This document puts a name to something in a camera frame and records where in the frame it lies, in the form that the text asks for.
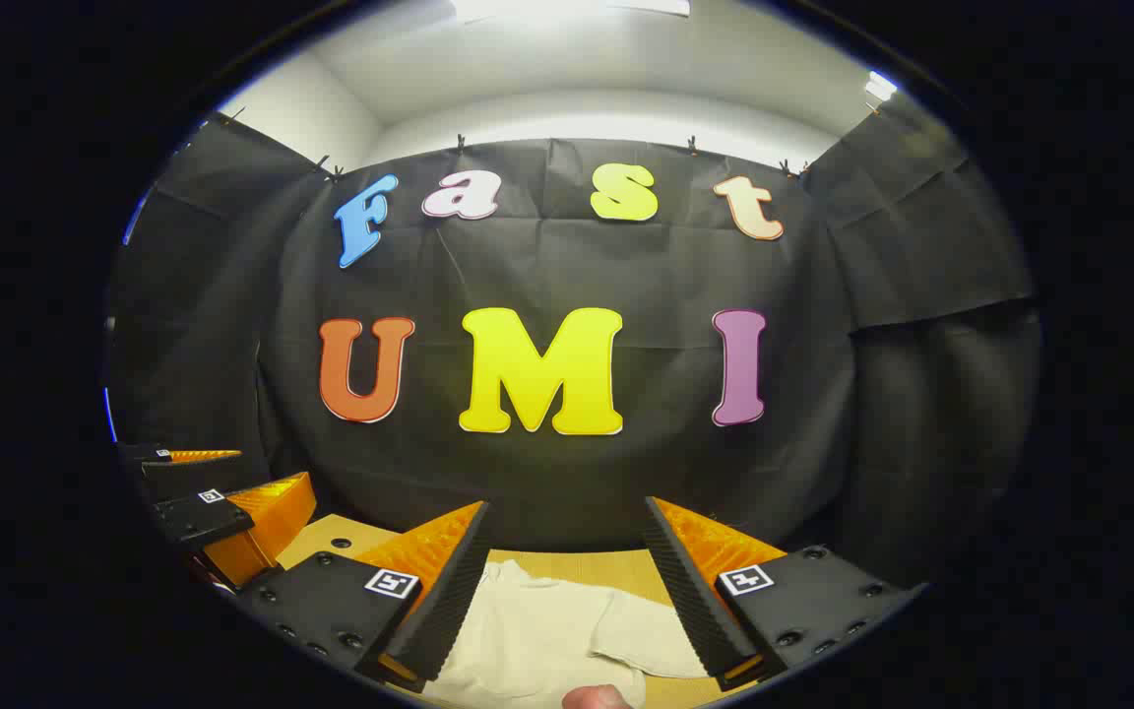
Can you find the large ceiling light panel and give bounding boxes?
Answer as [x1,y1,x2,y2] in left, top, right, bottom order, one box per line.
[449,0,692,23]

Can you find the black backdrop cloth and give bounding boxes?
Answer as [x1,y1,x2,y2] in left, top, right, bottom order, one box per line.
[109,98,1040,592]

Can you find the cream long-sleeved top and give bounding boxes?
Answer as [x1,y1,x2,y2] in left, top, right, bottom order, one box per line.
[424,559,711,709]

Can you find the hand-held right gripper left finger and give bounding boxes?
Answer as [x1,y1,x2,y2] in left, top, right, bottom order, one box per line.
[237,500,492,693]

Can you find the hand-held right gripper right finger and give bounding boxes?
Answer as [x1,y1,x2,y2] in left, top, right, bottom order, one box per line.
[644,495,927,690]

